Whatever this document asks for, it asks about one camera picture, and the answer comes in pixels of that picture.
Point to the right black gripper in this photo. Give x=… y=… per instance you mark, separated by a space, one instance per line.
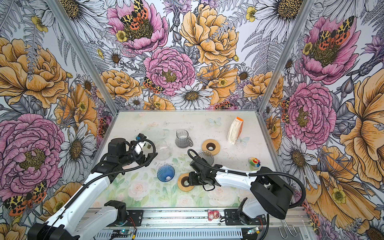
x=191 y=178

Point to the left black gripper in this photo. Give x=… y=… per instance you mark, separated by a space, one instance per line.
x=148 y=160

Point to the grey glass dripper cone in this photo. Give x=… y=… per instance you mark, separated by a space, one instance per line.
x=207 y=156

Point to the blue glass dripper cone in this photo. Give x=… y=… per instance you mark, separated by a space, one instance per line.
x=166 y=173

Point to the coffee filter pack orange top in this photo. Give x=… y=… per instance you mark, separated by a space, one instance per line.
x=235 y=130

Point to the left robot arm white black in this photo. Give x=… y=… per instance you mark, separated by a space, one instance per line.
x=122 y=157

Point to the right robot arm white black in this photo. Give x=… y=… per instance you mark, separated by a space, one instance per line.
x=270 y=193

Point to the grey ribbed glass pitcher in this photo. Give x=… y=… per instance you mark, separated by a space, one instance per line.
x=183 y=140

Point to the colourful small toy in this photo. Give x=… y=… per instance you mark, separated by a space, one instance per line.
x=254 y=162

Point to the green circuit board right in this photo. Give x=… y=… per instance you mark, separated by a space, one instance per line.
x=253 y=231

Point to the green circuit board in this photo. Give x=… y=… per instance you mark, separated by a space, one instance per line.
x=253 y=231
x=122 y=234

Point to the green circuit board left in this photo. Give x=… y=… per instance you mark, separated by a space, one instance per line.
x=122 y=234

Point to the pink toy on rail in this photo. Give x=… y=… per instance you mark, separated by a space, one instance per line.
x=213 y=214

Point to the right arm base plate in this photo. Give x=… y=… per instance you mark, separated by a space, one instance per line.
x=234 y=217

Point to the aluminium front rail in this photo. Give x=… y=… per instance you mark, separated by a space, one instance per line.
x=193 y=224

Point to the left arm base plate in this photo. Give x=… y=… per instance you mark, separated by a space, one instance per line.
x=131 y=218

